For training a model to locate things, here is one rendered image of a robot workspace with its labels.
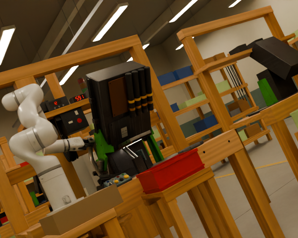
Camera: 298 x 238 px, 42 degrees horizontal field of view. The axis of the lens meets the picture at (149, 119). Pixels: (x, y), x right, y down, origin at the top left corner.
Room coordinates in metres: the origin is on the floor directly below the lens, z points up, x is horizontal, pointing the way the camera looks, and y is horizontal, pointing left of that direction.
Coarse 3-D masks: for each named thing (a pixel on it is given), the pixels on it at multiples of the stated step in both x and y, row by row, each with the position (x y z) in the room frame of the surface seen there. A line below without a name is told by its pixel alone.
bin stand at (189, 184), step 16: (192, 176) 2.11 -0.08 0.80; (208, 176) 2.16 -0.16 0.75; (160, 192) 2.03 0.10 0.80; (176, 192) 2.05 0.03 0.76; (192, 192) 2.33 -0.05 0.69; (208, 192) 2.19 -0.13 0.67; (176, 208) 2.04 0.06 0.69; (224, 208) 2.17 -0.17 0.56; (160, 224) 2.20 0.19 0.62; (176, 224) 2.02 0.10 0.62; (208, 224) 2.34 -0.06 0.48; (224, 224) 2.19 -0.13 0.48
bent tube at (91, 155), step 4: (88, 140) 2.60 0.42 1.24; (92, 140) 2.61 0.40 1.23; (88, 148) 2.64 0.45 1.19; (92, 148) 2.65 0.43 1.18; (88, 152) 2.65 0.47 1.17; (92, 152) 2.66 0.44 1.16; (92, 156) 2.65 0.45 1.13; (92, 160) 2.64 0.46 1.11; (92, 164) 2.62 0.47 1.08; (96, 164) 2.61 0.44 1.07; (96, 168) 2.57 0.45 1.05; (96, 172) 2.56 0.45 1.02; (100, 172) 2.53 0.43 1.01
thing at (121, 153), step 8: (136, 144) 2.82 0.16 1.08; (96, 152) 2.82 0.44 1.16; (120, 152) 2.75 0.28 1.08; (128, 152) 2.78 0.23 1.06; (144, 152) 2.84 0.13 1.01; (112, 160) 2.71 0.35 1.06; (120, 160) 2.74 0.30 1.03; (128, 160) 2.77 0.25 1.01; (112, 168) 2.71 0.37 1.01; (120, 168) 2.73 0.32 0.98; (128, 168) 2.75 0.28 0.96
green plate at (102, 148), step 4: (100, 132) 2.53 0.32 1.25; (96, 136) 2.59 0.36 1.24; (100, 136) 2.53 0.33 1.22; (96, 140) 2.59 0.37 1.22; (100, 140) 2.53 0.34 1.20; (104, 140) 2.55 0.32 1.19; (100, 144) 2.54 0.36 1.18; (104, 144) 2.54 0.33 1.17; (96, 148) 2.61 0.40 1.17; (100, 148) 2.55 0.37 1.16; (104, 148) 2.54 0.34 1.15; (108, 148) 2.55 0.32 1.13; (112, 148) 2.56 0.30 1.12; (100, 152) 2.55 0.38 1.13; (104, 152) 2.52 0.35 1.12; (108, 152) 2.54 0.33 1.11; (112, 152) 2.56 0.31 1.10; (100, 156) 2.56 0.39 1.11
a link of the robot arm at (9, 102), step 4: (12, 92) 2.13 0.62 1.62; (4, 96) 2.13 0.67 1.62; (8, 96) 2.11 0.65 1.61; (12, 96) 2.11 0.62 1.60; (4, 100) 2.11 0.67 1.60; (8, 100) 2.11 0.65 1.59; (12, 100) 2.11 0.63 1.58; (16, 100) 2.11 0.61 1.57; (4, 104) 2.11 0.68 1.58; (8, 104) 2.11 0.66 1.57; (12, 104) 2.11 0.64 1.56; (16, 104) 2.12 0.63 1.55; (8, 108) 2.12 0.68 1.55; (12, 108) 2.13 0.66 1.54; (16, 108) 2.14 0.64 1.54; (40, 108) 2.36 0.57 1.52
